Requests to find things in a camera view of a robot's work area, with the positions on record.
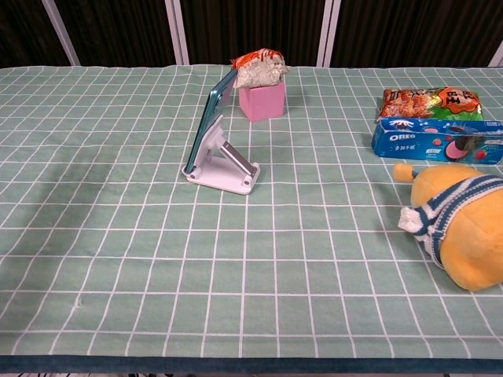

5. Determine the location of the green checked tablecloth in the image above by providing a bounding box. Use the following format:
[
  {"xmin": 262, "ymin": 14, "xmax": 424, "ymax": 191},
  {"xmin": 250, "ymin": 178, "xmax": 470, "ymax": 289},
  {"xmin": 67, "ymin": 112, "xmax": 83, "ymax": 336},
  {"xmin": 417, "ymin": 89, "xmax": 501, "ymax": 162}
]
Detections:
[{"xmin": 0, "ymin": 64, "xmax": 503, "ymax": 375}]

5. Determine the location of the dark pleated curtain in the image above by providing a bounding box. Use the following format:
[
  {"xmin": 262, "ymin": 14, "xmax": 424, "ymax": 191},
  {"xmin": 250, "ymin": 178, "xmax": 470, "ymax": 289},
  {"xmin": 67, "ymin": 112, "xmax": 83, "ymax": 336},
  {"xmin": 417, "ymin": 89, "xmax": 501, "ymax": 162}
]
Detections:
[{"xmin": 0, "ymin": 0, "xmax": 503, "ymax": 69}]

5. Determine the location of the orange green snack bag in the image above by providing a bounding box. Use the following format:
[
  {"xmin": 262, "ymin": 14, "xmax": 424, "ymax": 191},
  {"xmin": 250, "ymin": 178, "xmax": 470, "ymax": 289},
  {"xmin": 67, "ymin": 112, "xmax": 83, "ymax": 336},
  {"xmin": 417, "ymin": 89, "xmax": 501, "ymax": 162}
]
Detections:
[{"xmin": 376, "ymin": 86, "xmax": 485, "ymax": 123}]

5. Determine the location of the pink cube box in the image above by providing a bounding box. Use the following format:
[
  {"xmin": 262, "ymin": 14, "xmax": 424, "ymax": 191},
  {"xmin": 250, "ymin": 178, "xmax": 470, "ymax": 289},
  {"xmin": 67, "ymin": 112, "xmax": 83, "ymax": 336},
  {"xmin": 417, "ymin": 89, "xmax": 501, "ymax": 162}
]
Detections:
[{"xmin": 239, "ymin": 80, "xmax": 286, "ymax": 123}]

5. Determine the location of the yellow plush toy striped scarf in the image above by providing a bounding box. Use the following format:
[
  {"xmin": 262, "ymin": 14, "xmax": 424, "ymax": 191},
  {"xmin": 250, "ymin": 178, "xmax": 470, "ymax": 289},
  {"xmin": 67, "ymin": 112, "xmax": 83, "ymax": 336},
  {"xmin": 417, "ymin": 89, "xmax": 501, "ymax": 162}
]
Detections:
[{"xmin": 393, "ymin": 162, "xmax": 503, "ymax": 292}]

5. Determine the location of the crumpled orange white snack bag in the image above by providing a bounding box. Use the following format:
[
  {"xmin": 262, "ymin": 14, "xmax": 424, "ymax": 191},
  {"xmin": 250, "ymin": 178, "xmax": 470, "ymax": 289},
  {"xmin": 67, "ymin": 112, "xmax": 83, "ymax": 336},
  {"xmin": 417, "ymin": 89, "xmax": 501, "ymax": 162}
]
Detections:
[{"xmin": 229, "ymin": 48, "xmax": 291, "ymax": 90}]

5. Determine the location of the white folding phone stand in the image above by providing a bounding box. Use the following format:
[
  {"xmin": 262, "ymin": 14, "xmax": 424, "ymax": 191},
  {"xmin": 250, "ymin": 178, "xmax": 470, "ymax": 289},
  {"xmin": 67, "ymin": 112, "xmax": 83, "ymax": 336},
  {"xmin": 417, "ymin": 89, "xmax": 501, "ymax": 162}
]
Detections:
[{"xmin": 181, "ymin": 115, "xmax": 262, "ymax": 196}]

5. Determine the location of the black smartphone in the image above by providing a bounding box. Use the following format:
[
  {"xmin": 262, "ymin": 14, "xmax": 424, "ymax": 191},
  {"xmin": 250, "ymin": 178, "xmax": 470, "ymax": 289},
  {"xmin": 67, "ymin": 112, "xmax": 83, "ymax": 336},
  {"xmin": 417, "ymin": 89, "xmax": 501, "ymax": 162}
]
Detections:
[{"xmin": 184, "ymin": 68, "xmax": 240, "ymax": 175}]

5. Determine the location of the blue Oreo cookie box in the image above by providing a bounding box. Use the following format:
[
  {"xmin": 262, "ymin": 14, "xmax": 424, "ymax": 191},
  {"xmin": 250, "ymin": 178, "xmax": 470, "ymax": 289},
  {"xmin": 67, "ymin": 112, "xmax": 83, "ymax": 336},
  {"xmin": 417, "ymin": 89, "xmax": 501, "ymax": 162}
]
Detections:
[{"xmin": 371, "ymin": 116, "xmax": 503, "ymax": 165}]

